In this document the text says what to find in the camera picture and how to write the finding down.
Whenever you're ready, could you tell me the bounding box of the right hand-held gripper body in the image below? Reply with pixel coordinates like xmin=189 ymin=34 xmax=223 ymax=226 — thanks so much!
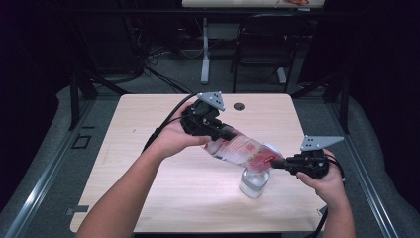
xmin=285 ymin=134 xmax=345 ymax=181

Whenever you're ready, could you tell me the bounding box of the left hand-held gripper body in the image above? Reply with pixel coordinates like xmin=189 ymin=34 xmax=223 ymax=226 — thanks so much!
xmin=179 ymin=91 xmax=234 ymax=141

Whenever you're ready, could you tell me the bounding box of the clear refill pouch red print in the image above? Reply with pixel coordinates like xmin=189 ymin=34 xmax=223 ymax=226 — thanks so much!
xmin=202 ymin=130 xmax=285 ymax=174

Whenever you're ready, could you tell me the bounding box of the clear container with white lid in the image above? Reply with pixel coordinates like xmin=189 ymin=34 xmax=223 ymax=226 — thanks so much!
xmin=238 ymin=142 xmax=285 ymax=200

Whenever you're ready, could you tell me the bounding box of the person's right hand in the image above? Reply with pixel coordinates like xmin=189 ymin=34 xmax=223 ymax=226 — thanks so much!
xmin=295 ymin=149 xmax=347 ymax=206

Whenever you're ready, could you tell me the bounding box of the person's left hand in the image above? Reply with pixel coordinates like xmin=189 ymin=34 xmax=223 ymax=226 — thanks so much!
xmin=147 ymin=102 xmax=213 ymax=161

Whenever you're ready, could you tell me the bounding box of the black metal stand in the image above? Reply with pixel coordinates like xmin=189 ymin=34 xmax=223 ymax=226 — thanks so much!
xmin=290 ymin=70 xmax=351 ymax=135
xmin=68 ymin=70 xmax=130 ymax=131

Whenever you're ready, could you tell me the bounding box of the white desk with metal legs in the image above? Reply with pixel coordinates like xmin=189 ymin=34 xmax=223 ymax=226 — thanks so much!
xmin=181 ymin=0 xmax=326 ymax=85

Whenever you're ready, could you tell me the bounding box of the black chair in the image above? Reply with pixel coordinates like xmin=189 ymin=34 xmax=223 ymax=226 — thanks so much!
xmin=231 ymin=13 xmax=310 ymax=94

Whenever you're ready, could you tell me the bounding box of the grey tape strip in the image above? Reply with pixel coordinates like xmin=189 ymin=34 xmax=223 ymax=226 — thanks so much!
xmin=65 ymin=204 xmax=90 ymax=216

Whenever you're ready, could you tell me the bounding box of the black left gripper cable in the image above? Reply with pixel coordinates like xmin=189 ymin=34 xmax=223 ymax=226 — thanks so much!
xmin=142 ymin=92 xmax=201 ymax=155

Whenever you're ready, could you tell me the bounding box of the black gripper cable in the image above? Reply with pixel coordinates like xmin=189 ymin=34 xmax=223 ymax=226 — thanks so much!
xmin=142 ymin=92 xmax=201 ymax=155
xmin=306 ymin=153 xmax=347 ymax=238

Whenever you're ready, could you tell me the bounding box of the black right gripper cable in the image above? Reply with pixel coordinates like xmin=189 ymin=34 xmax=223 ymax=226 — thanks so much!
xmin=306 ymin=153 xmax=347 ymax=238

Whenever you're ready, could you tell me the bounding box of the tangle of black floor cables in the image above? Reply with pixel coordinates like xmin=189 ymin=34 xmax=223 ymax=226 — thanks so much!
xmin=125 ymin=16 xmax=194 ymax=95

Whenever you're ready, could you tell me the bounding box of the metal floor rail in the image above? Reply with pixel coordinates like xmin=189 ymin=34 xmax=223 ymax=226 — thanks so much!
xmin=325 ymin=98 xmax=400 ymax=238
xmin=3 ymin=98 xmax=95 ymax=238

